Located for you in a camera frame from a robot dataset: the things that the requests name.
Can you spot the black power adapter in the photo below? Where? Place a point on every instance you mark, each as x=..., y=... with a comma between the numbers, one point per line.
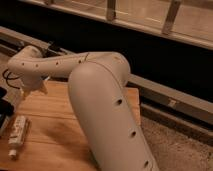
x=53, y=47

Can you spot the white plastic bottle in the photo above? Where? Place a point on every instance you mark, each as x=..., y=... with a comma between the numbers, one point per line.
x=17, y=135

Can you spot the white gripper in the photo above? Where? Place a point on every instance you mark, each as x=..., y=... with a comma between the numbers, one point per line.
x=32, y=83

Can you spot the black device at left edge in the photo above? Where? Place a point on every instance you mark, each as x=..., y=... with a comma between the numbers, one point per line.
x=6, y=108

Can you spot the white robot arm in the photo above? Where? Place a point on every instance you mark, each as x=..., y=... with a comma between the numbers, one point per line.
x=96, y=89

